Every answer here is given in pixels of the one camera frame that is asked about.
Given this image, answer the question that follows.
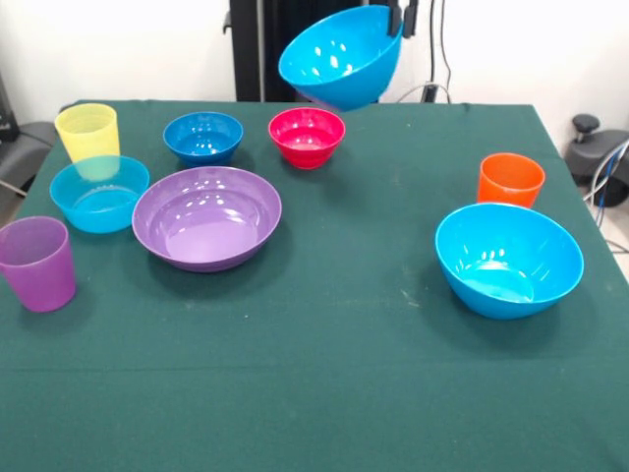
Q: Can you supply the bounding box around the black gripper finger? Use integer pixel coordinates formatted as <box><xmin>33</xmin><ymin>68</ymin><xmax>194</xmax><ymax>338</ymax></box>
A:
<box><xmin>403</xmin><ymin>0</ymin><xmax>420</xmax><ymax>39</ymax></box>
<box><xmin>386</xmin><ymin>0</ymin><xmax>404</xmax><ymax>37</ymax></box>

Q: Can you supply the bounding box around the large blue bowl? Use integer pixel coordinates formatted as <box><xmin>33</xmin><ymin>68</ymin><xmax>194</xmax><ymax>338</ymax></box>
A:
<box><xmin>277</xmin><ymin>4</ymin><xmax>406</xmax><ymax>113</ymax></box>
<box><xmin>433</xmin><ymin>202</ymin><xmax>586</xmax><ymax>322</ymax></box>

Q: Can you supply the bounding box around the small red bowl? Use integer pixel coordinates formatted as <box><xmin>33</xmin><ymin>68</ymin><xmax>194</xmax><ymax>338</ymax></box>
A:
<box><xmin>267</xmin><ymin>107</ymin><xmax>347</xmax><ymax>170</ymax></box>

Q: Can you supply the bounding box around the orange cup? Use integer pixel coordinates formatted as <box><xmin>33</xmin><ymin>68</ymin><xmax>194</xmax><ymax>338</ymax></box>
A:
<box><xmin>477</xmin><ymin>152</ymin><xmax>546</xmax><ymax>209</ymax></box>

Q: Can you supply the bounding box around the small dark blue bowl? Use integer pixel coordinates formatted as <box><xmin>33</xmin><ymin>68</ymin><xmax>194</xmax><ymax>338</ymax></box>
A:
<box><xmin>162</xmin><ymin>111</ymin><xmax>245</xmax><ymax>167</ymax></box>

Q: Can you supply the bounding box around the dark grey chair base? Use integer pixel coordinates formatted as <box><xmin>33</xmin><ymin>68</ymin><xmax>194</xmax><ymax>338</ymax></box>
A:
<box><xmin>564</xmin><ymin>113</ymin><xmax>629</xmax><ymax>207</ymax></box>

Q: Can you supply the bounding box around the wide purple bowl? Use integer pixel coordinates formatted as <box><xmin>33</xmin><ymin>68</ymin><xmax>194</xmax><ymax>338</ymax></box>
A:
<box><xmin>131</xmin><ymin>165</ymin><xmax>283</xmax><ymax>273</ymax></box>

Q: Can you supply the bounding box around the yellow cup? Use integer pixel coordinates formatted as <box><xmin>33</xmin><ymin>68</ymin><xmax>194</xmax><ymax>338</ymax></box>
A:
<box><xmin>53</xmin><ymin>102</ymin><xmax>121</xmax><ymax>166</ymax></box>

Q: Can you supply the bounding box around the translucent light blue bowl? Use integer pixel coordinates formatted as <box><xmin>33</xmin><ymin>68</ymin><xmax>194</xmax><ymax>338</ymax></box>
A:
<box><xmin>49</xmin><ymin>154</ymin><xmax>151</xmax><ymax>234</ymax></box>

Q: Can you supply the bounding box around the dark green tablecloth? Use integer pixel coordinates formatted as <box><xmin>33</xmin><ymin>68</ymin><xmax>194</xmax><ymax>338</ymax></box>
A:
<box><xmin>0</xmin><ymin>99</ymin><xmax>629</xmax><ymax>472</ymax></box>

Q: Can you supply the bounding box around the grey padded chair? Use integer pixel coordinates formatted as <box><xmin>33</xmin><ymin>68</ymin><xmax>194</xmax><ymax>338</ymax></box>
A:
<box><xmin>0</xmin><ymin>73</ymin><xmax>56</xmax><ymax>199</ymax></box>

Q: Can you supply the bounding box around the purple cup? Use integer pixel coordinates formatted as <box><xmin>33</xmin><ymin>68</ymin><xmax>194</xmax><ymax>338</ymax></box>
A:
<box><xmin>0</xmin><ymin>215</ymin><xmax>78</xmax><ymax>314</ymax></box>

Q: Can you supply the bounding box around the black wall cable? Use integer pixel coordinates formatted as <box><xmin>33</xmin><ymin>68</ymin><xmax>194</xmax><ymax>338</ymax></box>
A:
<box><xmin>395</xmin><ymin>0</ymin><xmax>454</xmax><ymax>104</ymax></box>

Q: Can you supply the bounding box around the bundle of light cables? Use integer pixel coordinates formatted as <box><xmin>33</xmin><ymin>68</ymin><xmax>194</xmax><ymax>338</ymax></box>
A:
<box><xmin>583</xmin><ymin>140</ymin><xmax>629</xmax><ymax>257</ymax></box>

